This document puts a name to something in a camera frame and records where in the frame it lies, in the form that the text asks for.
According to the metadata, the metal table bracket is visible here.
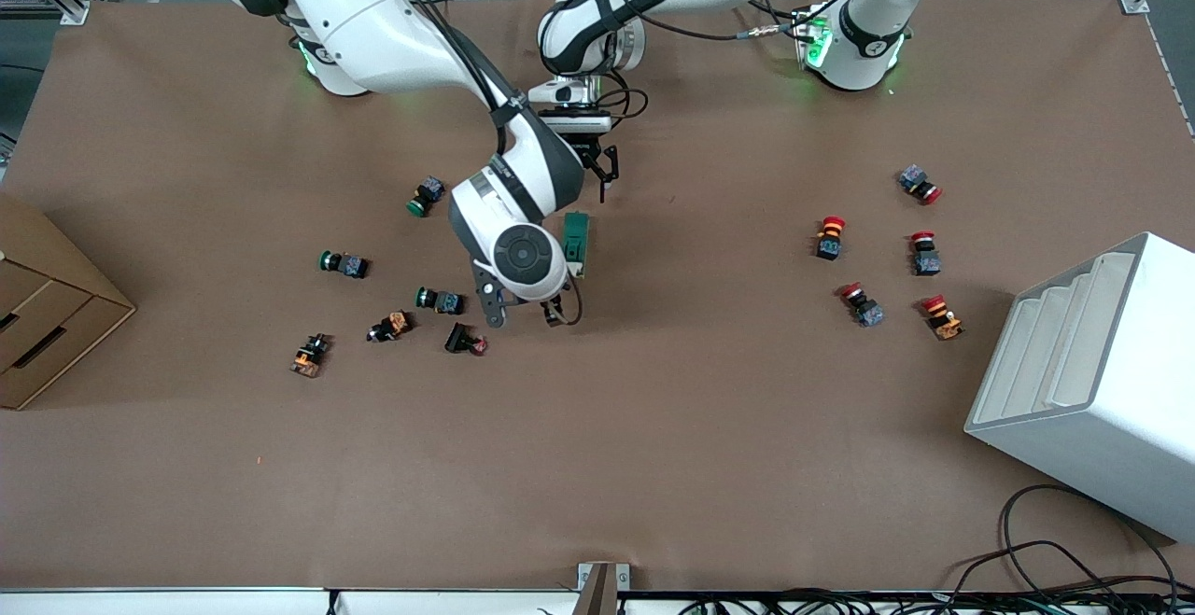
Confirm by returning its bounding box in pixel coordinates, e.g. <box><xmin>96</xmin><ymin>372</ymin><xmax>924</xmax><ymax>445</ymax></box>
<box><xmin>571</xmin><ymin>562</ymin><xmax>632</xmax><ymax>615</ymax></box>

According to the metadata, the brown cardboard box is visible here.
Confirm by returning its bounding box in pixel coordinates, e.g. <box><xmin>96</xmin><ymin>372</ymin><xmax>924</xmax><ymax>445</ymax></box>
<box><xmin>0</xmin><ymin>193</ymin><xmax>137</xmax><ymax>411</ymax></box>

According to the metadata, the red button orange collar blue base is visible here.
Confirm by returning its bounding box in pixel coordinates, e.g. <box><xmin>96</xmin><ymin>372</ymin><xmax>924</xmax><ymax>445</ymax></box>
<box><xmin>814</xmin><ymin>216</ymin><xmax>847</xmax><ymax>261</ymax></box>

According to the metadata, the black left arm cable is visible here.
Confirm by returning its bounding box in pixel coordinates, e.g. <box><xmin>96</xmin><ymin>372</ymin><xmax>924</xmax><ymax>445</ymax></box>
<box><xmin>644</xmin><ymin>0</ymin><xmax>846</xmax><ymax>42</ymax></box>

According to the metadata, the red mushroom button blue base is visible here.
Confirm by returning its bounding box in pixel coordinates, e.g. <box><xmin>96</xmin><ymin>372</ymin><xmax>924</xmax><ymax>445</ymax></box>
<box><xmin>910</xmin><ymin>231</ymin><xmax>942</xmax><ymax>277</ymax></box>
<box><xmin>898</xmin><ymin>164</ymin><xmax>944</xmax><ymax>205</ymax></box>
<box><xmin>836</xmin><ymin>283</ymin><xmax>885</xmax><ymax>328</ymax></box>

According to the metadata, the brown paper table cover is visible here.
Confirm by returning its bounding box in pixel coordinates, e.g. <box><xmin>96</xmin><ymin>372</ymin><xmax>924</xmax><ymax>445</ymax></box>
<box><xmin>0</xmin><ymin>0</ymin><xmax>1195</xmax><ymax>593</ymax></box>

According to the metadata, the white table edge rail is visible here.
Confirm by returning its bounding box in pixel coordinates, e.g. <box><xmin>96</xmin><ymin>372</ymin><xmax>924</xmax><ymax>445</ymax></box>
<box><xmin>0</xmin><ymin>585</ymin><xmax>1195</xmax><ymax>615</ymax></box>

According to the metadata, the black cable bundle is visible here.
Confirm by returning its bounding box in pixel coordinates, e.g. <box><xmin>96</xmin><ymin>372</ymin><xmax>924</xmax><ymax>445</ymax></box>
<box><xmin>677</xmin><ymin>578</ymin><xmax>1195</xmax><ymax>615</ymax></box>

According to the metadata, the black square switch red base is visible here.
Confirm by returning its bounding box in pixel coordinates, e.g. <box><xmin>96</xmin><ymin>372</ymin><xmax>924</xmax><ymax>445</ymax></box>
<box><xmin>443</xmin><ymin>321</ymin><xmax>489</xmax><ymax>356</ymax></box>

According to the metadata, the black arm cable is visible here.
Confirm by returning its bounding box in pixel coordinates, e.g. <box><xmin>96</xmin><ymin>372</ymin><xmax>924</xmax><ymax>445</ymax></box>
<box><xmin>369</xmin><ymin>0</ymin><xmax>524</xmax><ymax>154</ymax></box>
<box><xmin>644</xmin><ymin>0</ymin><xmax>846</xmax><ymax>42</ymax></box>

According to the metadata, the black switch orange base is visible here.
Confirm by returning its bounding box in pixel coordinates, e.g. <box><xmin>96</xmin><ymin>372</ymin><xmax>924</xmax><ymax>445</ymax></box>
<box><xmin>366</xmin><ymin>310</ymin><xmax>414</xmax><ymax>343</ymax></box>
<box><xmin>289</xmin><ymin>333</ymin><xmax>333</xmax><ymax>379</ymax></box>

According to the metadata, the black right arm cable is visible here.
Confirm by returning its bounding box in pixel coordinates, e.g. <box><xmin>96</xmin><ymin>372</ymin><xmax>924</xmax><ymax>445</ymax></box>
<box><xmin>369</xmin><ymin>0</ymin><xmax>524</xmax><ymax>154</ymax></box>

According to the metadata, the white divided storage bin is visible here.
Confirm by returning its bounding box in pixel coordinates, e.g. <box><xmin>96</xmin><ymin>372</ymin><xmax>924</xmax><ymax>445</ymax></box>
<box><xmin>964</xmin><ymin>231</ymin><xmax>1195</xmax><ymax>544</ymax></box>

